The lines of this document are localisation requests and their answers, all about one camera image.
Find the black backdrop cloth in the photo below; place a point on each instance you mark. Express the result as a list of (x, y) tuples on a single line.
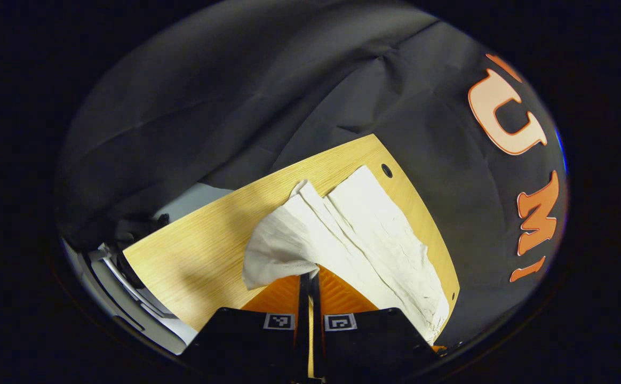
[(449, 202)]

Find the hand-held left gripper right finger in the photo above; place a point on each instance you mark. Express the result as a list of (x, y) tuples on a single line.
[(374, 341)]

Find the white grey curved frame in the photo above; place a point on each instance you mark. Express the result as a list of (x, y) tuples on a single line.
[(124, 298)]

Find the white jeans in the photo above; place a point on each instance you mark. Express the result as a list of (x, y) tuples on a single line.
[(364, 234)]

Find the black side curtain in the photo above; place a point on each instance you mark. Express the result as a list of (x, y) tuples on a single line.
[(209, 96)]

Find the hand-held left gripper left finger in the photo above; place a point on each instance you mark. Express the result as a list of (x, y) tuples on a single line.
[(246, 341)]

